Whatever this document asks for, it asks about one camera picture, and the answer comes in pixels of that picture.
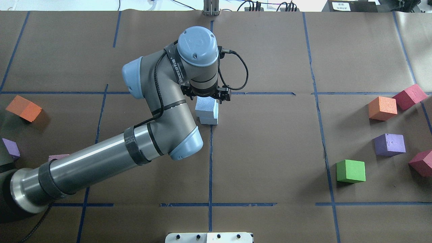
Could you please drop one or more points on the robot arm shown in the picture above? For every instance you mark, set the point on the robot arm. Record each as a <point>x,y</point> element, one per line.
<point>188,67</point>

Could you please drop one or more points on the light blue block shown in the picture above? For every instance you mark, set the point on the light blue block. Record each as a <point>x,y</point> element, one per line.
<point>209,120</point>
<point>206,107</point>

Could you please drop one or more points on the orange foam block right side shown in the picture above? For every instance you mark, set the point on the orange foam block right side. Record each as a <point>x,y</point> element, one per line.
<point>382,108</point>

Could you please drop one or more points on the purple foam block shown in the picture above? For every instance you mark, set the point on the purple foam block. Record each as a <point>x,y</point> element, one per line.
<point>389,145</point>
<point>12,148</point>

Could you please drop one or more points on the black power box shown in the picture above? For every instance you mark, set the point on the black power box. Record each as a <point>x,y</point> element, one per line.
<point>349,6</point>

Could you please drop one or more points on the orange foam block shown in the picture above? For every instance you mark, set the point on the orange foam block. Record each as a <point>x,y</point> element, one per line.
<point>382,108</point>
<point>24,108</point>

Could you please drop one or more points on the orange foam block left side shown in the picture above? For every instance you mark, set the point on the orange foam block left side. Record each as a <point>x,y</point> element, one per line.
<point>24,108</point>

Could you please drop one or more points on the purple foam block right side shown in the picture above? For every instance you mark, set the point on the purple foam block right side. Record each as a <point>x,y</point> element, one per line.
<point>389,145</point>

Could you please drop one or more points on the aluminium frame post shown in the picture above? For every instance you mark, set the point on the aluminium frame post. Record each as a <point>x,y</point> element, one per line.
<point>211,8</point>

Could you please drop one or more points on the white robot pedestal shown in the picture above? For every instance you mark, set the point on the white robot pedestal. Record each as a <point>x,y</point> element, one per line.
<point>210,237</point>

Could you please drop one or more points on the red foam block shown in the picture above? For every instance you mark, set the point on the red foam block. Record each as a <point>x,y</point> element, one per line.
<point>409,97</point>

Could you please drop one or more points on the pink foam block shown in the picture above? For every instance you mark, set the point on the pink foam block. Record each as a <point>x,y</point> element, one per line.
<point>56,157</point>

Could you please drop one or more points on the green foam block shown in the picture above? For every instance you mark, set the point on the green foam block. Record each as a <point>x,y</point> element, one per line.
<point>350,171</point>

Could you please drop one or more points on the purple foam block left side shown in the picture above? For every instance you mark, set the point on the purple foam block left side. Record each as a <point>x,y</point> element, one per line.
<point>12,148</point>

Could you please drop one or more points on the crimson foam block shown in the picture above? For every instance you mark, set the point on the crimson foam block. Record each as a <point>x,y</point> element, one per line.
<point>422,163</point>

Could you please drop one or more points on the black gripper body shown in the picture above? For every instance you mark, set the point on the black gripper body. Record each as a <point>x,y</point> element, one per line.
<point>187,91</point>

